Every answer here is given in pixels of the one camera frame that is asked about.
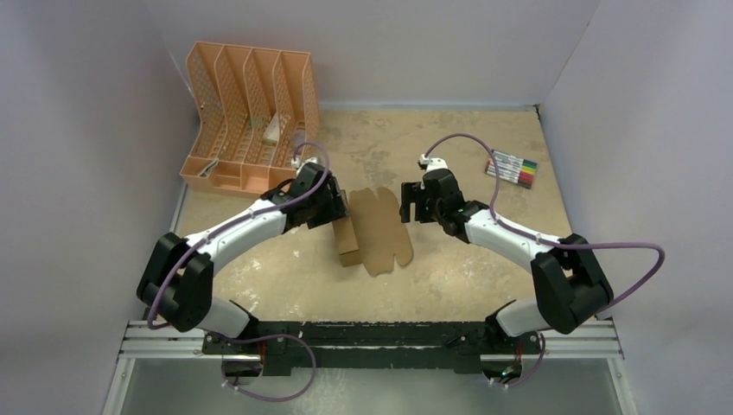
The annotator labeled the pack of coloured markers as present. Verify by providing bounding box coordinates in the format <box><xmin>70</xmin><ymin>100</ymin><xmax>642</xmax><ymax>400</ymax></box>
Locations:
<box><xmin>485</xmin><ymin>150</ymin><xmax>538</xmax><ymax>188</ymax></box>

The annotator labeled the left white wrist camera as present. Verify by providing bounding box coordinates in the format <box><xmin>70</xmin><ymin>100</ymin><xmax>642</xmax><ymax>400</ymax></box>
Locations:
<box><xmin>290</xmin><ymin>156</ymin><xmax>322</xmax><ymax>170</ymax></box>

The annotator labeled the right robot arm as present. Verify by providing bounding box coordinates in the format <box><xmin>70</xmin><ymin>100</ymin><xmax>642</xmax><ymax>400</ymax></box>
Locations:
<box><xmin>399</xmin><ymin>168</ymin><xmax>614</xmax><ymax>352</ymax></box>

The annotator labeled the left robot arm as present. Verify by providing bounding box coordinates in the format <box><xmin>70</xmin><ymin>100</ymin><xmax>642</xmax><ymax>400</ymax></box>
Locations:
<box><xmin>136</xmin><ymin>161</ymin><xmax>347</xmax><ymax>354</ymax></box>

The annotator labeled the aluminium rail frame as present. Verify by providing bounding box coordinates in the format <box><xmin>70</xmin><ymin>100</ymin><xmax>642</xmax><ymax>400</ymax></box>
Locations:
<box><xmin>103</xmin><ymin>320</ymin><xmax>639</xmax><ymax>414</ymax></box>

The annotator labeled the orange plastic file organizer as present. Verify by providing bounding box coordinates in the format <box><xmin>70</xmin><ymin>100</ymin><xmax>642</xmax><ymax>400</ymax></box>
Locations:
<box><xmin>180</xmin><ymin>41</ymin><xmax>321</xmax><ymax>197</ymax></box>

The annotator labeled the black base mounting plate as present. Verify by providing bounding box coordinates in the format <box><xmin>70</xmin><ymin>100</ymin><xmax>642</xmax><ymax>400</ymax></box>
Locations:
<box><xmin>198</xmin><ymin>301</ymin><xmax>548</xmax><ymax>376</ymax></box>

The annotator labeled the small grey object in organizer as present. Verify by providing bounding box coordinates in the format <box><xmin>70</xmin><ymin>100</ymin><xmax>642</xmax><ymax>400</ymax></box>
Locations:
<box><xmin>290</xmin><ymin>130</ymin><xmax>306</xmax><ymax>152</ymax></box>

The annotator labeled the brown cardboard box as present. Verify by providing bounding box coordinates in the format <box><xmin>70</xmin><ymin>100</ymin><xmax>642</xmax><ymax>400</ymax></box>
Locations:
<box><xmin>332</xmin><ymin>187</ymin><xmax>414</xmax><ymax>277</ymax></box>

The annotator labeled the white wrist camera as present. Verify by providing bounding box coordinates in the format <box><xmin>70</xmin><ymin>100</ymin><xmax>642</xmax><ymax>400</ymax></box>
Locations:
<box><xmin>290</xmin><ymin>156</ymin><xmax>322</xmax><ymax>170</ymax></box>
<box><xmin>417</xmin><ymin>154</ymin><xmax>448</xmax><ymax>175</ymax></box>

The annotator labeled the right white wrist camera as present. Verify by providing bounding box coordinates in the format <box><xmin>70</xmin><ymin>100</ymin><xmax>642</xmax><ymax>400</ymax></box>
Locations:
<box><xmin>417</xmin><ymin>154</ymin><xmax>448</xmax><ymax>175</ymax></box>

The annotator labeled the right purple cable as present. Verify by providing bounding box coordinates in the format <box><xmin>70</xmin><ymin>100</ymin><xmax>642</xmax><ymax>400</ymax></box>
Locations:
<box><xmin>422</xmin><ymin>133</ymin><xmax>666</xmax><ymax>391</ymax></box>

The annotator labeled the white card in organizer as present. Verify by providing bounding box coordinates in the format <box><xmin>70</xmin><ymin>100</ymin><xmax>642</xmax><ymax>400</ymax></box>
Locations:
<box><xmin>262</xmin><ymin>112</ymin><xmax>281</xmax><ymax>145</ymax></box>

